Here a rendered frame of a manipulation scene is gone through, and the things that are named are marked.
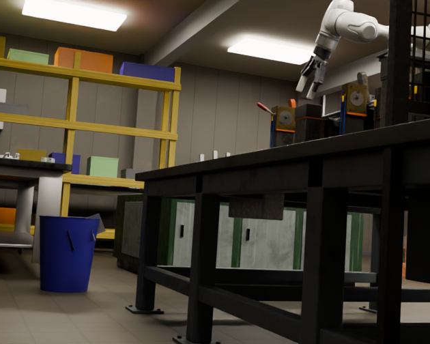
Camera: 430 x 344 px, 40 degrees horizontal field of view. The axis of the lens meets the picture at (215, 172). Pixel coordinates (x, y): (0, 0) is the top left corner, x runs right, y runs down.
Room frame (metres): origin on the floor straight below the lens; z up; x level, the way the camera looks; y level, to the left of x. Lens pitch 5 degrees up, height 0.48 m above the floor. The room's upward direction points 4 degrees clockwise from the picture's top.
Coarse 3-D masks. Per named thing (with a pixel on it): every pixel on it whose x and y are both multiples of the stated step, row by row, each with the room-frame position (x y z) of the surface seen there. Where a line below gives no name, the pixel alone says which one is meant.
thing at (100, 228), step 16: (48, 224) 3.54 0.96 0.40; (64, 224) 3.51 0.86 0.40; (80, 224) 3.54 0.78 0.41; (96, 224) 3.66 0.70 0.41; (48, 240) 3.54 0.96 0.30; (64, 240) 3.52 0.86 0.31; (80, 240) 3.56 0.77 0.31; (48, 256) 3.55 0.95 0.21; (64, 256) 3.53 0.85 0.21; (80, 256) 3.57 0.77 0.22; (48, 272) 3.55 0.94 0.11; (64, 272) 3.54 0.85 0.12; (80, 272) 3.59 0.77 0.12; (48, 288) 3.56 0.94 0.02; (64, 288) 3.55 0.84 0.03; (80, 288) 3.61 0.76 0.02
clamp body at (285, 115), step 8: (272, 112) 2.92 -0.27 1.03; (280, 112) 2.87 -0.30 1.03; (288, 112) 2.88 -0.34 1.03; (272, 120) 2.90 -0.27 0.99; (280, 120) 2.87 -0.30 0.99; (288, 120) 2.89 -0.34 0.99; (272, 128) 2.91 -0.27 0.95; (280, 128) 2.87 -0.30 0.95; (288, 128) 2.89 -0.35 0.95; (272, 136) 2.89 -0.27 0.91; (280, 136) 2.88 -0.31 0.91; (288, 136) 2.89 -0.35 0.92; (272, 144) 2.89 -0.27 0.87; (280, 144) 2.88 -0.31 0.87; (288, 144) 2.89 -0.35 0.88
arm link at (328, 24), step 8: (336, 0) 2.35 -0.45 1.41; (344, 0) 2.34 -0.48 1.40; (328, 8) 2.38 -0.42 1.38; (336, 8) 2.35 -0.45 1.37; (344, 8) 2.34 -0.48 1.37; (352, 8) 2.36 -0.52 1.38; (328, 16) 2.36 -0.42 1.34; (336, 16) 2.32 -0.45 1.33; (328, 24) 2.36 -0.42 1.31; (328, 32) 2.38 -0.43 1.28; (336, 32) 2.34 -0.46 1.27
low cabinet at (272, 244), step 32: (128, 224) 5.15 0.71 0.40; (160, 224) 4.36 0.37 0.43; (192, 224) 4.25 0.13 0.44; (224, 224) 4.35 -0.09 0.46; (256, 224) 4.45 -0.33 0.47; (288, 224) 4.56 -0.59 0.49; (352, 224) 4.80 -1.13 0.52; (128, 256) 5.10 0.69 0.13; (160, 256) 4.32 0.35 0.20; (224, 256) 4.35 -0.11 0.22; (256, 256) 4.46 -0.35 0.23; (288, 256) 4.57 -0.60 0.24; (352, 256) 4.81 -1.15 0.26
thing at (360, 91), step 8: (344, 88) 2.29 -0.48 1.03; (352, 88) 2.27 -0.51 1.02; (360, 88) 2.28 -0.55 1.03; (344, 96) 2.28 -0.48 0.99; (352, 96) 2.27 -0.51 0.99; (360, 96) 2.28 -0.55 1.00; (344, 104) 2.28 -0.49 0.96; (352, 104) 2.27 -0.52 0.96; (360, 104) 2.28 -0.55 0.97; (344, 112) 2.27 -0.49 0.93; (352, 112) 2.27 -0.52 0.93; (360, 112) 2.28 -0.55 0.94; (344, 120) 2.27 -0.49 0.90; (352, 120) 2.28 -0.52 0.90; (360, 120) 2.29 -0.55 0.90; (344, 128) 2.27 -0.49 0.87; (352, 128) 2.28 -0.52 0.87; (360, 128) 2.29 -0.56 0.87
